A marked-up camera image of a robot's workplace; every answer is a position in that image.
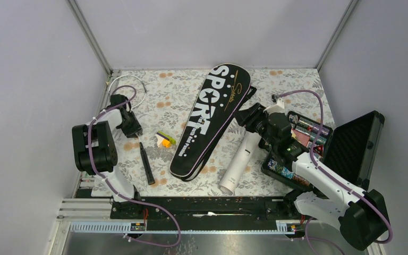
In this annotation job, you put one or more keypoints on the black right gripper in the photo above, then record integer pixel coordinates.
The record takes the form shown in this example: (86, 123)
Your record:
(249, 116)

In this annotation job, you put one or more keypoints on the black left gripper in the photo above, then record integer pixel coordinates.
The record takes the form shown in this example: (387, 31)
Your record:
(136, 127)

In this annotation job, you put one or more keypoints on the white shuttlecock tube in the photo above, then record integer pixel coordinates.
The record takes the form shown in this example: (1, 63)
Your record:
(239, 163)

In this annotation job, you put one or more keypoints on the black racket bag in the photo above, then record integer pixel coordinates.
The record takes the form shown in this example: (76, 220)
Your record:
(224, 90)

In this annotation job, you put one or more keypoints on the white racket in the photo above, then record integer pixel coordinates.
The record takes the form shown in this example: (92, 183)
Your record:
(114, 100)

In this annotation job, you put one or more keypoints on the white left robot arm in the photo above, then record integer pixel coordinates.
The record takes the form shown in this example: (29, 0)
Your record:
(95, 151)

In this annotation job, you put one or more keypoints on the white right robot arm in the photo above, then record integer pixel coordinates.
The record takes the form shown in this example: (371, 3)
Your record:
(359, 215)

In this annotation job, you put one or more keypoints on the yellow orange small toy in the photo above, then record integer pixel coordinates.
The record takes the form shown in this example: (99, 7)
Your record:
(164, 140)

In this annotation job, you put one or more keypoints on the black poker chip case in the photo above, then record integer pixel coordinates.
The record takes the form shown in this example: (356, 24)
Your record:
(349, 150)

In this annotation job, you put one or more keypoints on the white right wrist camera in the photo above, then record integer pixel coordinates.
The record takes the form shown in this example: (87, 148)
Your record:
(278, 106)

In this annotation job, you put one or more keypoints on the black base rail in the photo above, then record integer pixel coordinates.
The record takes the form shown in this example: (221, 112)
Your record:
(209, 214)

